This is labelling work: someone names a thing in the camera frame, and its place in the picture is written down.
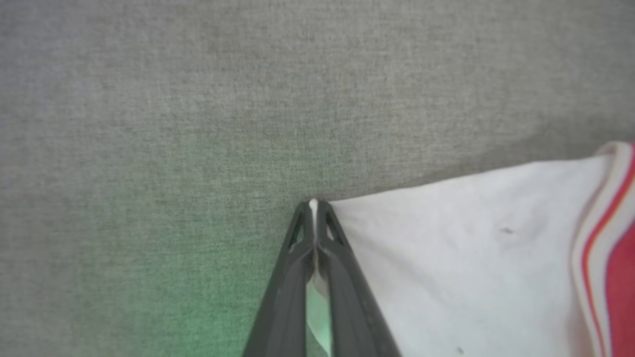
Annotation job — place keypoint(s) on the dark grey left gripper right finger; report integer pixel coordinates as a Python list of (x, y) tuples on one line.
[(354, 307)]

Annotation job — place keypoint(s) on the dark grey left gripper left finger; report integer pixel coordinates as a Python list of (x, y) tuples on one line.
[(285, 307)]

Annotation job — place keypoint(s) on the red and white striped garment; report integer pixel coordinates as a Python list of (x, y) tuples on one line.
[(471, 267)]

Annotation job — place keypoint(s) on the grey fabric sofa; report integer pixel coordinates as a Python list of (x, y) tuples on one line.
[(158, 129)]

